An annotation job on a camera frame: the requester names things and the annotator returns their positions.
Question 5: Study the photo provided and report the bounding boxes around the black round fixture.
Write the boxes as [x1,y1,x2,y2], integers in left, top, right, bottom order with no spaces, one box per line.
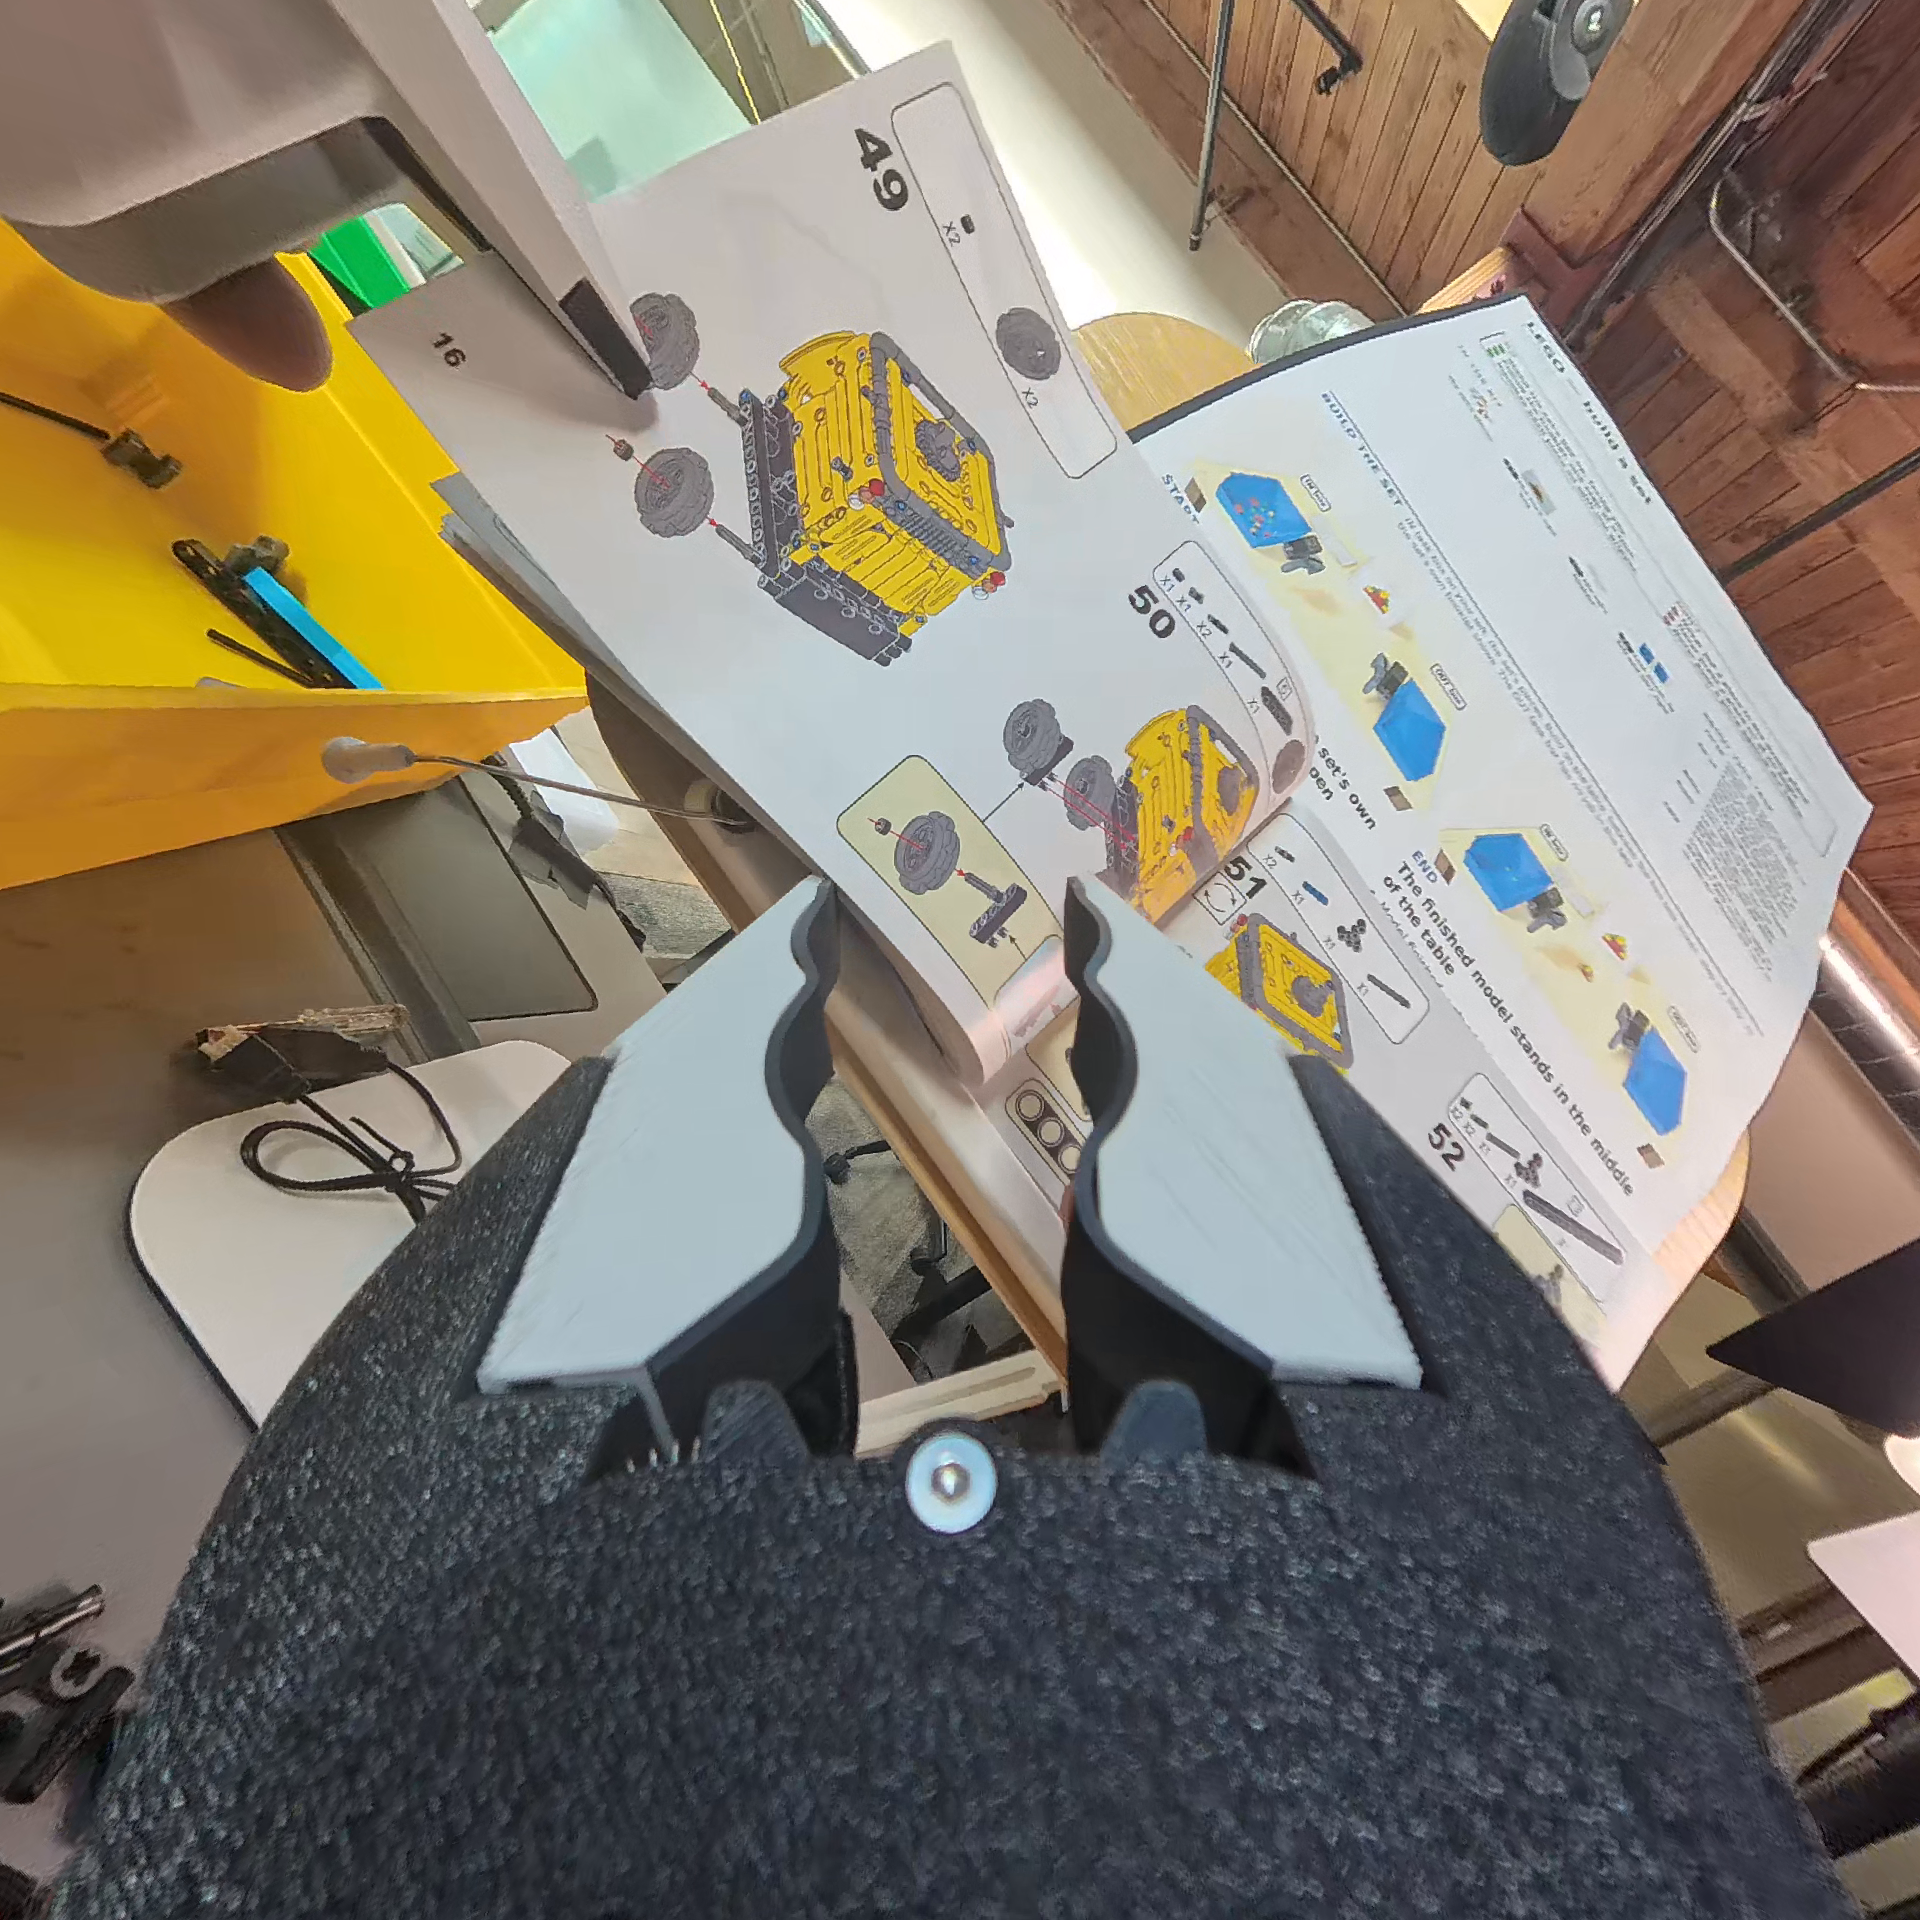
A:
[1478,0,1633,163]

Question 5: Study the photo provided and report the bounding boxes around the white printed task sheet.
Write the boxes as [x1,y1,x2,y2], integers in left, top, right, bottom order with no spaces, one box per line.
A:
[1131,292,1878,1265]

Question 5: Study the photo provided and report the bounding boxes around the lego instruction booklet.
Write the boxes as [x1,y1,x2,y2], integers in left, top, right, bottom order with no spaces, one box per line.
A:
[345,41,1671,1388]

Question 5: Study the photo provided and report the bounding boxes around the black pole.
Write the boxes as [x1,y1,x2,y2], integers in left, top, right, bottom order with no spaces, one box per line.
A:
[1193,0,1237,249]

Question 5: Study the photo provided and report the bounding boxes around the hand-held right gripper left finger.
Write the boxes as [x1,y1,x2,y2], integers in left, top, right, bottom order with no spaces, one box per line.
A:
[478,873,851,1441]

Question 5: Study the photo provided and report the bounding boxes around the dark grey mat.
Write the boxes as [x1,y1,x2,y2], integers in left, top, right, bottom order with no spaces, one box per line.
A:
[277,770,660,1053]

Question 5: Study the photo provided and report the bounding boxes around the black wall pipe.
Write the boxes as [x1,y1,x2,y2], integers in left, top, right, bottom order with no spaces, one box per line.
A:
[1727,450,1920,585]

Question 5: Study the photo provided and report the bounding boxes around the green box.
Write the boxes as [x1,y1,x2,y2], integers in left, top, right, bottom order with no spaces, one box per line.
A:
[307,212,456,313]

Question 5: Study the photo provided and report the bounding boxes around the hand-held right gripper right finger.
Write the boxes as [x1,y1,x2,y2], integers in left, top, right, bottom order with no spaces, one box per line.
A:
[1061,873,1425,1466]

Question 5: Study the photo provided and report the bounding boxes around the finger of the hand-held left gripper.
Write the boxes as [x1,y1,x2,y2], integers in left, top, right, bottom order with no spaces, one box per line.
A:
[329,0,660,398]

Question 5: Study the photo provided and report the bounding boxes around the person's left hand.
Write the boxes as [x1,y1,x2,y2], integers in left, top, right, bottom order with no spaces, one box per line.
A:
[158,255,335,394]

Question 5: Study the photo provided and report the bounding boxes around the black panel flap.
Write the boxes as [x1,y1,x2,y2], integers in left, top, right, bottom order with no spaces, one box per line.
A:
[1711,1239,1920,1434]

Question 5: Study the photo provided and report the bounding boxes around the grey wall conduit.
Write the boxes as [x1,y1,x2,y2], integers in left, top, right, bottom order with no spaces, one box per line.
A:
[1711,163,1920,394]

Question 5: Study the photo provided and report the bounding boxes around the light blue lego beam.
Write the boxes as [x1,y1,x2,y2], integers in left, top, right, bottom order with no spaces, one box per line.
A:
[239,566,383,693]

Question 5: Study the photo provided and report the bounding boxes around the black lego beam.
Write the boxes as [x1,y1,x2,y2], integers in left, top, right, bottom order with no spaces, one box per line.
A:
[174,536,321,690]

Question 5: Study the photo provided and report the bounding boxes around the black lego axle with connector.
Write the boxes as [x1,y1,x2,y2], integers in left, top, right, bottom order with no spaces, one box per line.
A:
[0,388,181,488]

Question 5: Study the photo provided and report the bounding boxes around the black cable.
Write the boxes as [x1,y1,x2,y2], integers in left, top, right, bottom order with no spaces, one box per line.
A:
[239,1080,466,1223]

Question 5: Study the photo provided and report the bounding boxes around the yellow plastic bin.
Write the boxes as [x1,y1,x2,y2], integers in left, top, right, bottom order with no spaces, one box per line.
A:
[0,218,589,895]

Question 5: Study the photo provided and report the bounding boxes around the grey-tipped metal rod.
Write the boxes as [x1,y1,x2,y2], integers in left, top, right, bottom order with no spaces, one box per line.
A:
[316,735,753,826]

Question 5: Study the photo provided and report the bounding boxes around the black lego pieces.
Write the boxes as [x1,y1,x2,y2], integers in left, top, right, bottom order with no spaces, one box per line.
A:
[0,1581,136,1801]

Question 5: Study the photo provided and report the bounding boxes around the white rounded board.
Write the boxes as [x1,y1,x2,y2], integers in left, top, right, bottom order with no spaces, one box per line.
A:
[126,1038,575,1429]

